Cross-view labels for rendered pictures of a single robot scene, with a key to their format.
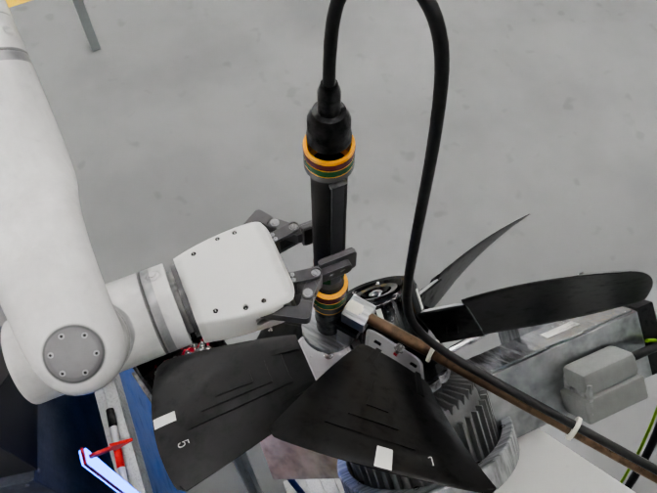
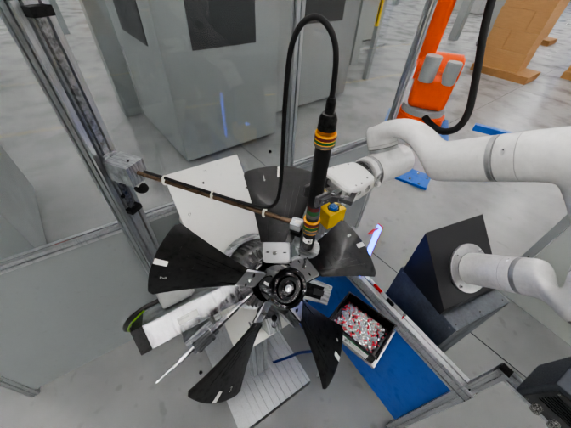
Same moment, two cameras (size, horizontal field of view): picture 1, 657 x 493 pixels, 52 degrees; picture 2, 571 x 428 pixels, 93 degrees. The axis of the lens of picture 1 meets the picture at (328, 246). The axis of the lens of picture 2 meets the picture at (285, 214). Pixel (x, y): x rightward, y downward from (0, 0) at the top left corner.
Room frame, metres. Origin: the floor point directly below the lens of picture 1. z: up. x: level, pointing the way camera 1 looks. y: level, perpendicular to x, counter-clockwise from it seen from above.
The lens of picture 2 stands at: (0.82, -0.17, 1.90)
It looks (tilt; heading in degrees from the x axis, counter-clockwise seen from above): 45 degrees down; 168
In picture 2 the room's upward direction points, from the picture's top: 4 degrees clockwise
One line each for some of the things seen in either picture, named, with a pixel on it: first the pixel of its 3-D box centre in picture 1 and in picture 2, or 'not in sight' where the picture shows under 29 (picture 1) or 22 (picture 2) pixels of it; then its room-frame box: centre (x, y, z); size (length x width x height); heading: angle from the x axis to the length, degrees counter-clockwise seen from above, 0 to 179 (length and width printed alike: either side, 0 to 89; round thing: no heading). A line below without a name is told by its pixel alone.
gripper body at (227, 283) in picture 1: (229, 284); (349, 180); (0.31, 0.10, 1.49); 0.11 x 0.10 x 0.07; 114
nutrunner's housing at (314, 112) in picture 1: (328, 246); (315, 195); (0.36, 0.00, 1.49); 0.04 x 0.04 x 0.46
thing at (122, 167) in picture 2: not in sight; (125, 168); (0.03, -0.53, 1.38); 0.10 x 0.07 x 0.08; 58
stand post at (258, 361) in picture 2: not in sight; (257, 346); (0.31, -0.17, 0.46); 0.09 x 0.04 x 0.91; 113
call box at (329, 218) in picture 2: not in sight; (325, 210); (-0.06, 0.21, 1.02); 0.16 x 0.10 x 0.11; 23
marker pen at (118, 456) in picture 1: (116, 445); (381, 292); (0.32, 0.38, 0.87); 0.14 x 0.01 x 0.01; 20
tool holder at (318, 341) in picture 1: (335, 315); (305, 237); (0.35, -0.01, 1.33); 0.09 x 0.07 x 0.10; 58
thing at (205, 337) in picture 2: not in sight; (203, 339); (0.49, -0.32, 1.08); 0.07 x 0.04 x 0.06; 124
